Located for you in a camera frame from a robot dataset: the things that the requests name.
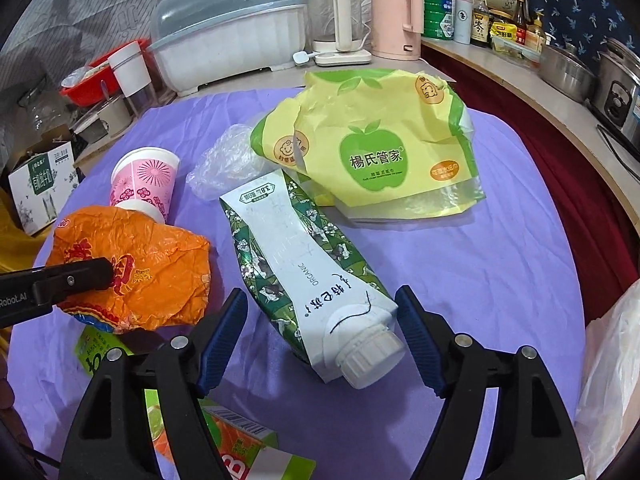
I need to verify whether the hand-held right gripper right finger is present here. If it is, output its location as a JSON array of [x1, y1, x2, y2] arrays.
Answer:
[[394, 285, 586, 480]]

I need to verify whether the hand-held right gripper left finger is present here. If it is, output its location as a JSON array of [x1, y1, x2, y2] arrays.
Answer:
[[59, 287, 249, 480]]

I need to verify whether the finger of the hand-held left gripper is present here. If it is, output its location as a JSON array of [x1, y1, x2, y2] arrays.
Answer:
[[32, 257, 116, 306]]

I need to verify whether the orange snack bag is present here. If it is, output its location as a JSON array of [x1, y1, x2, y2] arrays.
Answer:
[[47, 205, 211, 336]]

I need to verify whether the white green milk carton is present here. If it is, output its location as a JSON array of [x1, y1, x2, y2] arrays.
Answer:
[[219, 169, 407, 390]]

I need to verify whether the bin with white bag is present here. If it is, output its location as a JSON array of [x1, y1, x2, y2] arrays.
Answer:
[[575, 280, 640, 480]]

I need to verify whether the green packet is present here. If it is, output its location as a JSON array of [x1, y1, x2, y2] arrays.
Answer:
[[74, 325, 136, 361]]

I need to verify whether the purple cloth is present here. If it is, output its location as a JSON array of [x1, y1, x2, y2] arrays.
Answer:
[[7, 92, 593, 480]]

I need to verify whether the cardboard box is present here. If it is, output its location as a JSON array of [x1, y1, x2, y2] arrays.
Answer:
[[7, 140, 83, 238]]

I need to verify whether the green orange juice carton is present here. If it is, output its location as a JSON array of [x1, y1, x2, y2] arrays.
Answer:
[[145, 390, 317, 480]]

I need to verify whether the beige small pot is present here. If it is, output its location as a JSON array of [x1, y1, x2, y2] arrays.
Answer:
[[75, 95, 133, 143]]

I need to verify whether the clear glass pitcher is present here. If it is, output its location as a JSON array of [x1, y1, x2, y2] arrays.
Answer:
[[20, 92, 68, 133]]

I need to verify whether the clear plastic bag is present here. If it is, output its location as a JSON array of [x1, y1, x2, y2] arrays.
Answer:
[[186, 122, 266, 203]]

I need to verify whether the red plastic basin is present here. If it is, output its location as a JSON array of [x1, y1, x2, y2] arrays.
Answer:
[[60, 37, 153, 108]]

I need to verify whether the yellow green apple bag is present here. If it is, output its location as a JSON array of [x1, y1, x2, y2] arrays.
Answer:
[[250, 67, 488, 223]]

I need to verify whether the red cloth curtain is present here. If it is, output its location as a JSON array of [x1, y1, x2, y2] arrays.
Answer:
[[422, 42, 640, 326]]

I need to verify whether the white dish rack with lid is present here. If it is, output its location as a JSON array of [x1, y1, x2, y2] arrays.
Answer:
[[150, 0, 308, 98]]

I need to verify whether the grey plastic sheet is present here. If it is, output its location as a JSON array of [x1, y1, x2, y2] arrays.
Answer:
[[0, 0, 176, 126]]

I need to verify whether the small steel pot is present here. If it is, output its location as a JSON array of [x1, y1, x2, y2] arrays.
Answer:
[[537, 35, 598, 103]]

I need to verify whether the clear food container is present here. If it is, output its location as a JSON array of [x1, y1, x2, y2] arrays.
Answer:
[[492, 35, 541, 66]]

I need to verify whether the steel rice cooker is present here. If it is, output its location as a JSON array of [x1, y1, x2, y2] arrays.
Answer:
[[590, 37, 640, 131]]

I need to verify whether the yellow packet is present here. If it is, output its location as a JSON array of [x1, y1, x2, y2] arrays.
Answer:
[[490, 21, 518, 43]]

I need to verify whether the sauce bottle white label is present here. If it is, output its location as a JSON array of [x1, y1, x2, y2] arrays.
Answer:
[[470, 0, 492, 48]]

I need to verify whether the pink electric kettle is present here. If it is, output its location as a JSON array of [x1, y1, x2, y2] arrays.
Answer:
[[370, 0, 425, 61]]

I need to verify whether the white thermos bottle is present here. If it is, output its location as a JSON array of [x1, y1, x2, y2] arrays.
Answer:
[[454, 0, 475, 45]]

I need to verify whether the green tin can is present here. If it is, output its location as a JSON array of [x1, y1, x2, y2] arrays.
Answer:
[[422, 0, 457, 42]]

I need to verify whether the yellow bottle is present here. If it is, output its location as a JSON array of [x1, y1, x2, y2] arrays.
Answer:
[[525, 10, 547, 53]]

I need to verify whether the dark glass bottle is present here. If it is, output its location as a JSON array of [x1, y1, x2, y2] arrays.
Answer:
[[514, 0, 528, 46]]

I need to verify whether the blue printed cloth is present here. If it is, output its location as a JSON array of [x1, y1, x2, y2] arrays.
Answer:
[[522, 0, 640, 66]]

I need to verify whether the black power cable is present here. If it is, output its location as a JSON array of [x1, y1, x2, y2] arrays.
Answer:
[[596, 124, 640, 183]]

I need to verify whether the glass kettle white handle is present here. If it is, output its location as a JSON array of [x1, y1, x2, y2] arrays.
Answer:
[[300, 0, 373, 67]]

